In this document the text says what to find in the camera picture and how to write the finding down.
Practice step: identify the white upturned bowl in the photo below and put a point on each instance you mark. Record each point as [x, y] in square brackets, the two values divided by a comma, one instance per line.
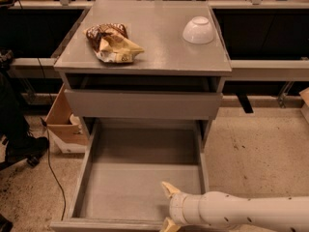
[198, 30]

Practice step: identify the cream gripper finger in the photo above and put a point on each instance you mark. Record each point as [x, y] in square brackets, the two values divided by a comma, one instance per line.
[169, 226]
[169, 190]

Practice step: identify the crumpled brown chip bag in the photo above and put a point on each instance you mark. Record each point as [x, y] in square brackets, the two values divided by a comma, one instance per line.
[111, 44]

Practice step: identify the grey top drawer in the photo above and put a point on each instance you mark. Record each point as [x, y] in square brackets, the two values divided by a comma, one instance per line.
[143, 105]

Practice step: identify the grey drawer cabinet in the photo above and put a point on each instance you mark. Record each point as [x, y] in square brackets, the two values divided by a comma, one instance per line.
[168, 64]

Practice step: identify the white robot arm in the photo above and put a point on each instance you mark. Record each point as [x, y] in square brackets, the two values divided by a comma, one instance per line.
[216, 209]

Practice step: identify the grey drawer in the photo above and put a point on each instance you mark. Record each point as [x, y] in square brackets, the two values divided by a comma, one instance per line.
[119, 187]
[143, 105]

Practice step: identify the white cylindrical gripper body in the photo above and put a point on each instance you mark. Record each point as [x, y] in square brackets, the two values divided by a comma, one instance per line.
[177, 208]

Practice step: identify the black shoe and leg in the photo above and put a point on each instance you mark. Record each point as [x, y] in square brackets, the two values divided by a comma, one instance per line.
[21, 144]

